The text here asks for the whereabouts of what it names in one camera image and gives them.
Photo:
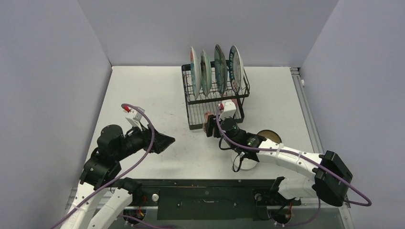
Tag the large pink mug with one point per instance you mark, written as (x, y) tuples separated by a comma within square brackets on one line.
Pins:
[(233, 104)]

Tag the green rimmed white plate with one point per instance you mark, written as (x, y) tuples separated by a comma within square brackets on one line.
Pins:
[(236, 69)]

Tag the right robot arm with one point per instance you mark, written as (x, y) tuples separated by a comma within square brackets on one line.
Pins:
[(263, 150)]

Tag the red and blue plate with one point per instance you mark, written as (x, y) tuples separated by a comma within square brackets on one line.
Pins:
[(195, 72)]

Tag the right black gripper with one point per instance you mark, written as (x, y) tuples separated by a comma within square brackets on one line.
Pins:
[(214, 126)]

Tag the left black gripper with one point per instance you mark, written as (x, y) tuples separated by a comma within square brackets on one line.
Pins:
[(161, 141)]

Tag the dark bowl beige inside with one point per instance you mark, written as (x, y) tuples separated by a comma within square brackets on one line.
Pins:
[(271, 135)]

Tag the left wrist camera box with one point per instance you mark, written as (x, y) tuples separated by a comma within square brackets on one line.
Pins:
[(133, 117)]

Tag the blue glazed plate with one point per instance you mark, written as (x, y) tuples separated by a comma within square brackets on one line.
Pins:
[(220, 69)]

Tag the black base panel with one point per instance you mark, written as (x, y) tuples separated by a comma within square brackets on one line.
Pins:
[(221, 199)]

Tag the small pink mug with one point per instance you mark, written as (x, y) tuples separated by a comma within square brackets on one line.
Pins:
[(208, 115)]

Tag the black wire dish rack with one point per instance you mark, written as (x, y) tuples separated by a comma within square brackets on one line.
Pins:
[(197, 106)]

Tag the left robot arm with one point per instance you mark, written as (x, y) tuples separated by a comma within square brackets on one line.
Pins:
[(104, 190)]

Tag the white bowl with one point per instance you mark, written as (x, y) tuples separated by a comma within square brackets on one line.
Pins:
[(246, 164)]

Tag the light teal flower plate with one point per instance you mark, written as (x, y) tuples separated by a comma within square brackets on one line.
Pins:
[(206, 73)]

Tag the aluminium rail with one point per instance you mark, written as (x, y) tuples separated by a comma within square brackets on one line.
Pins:
[(308, 120)]

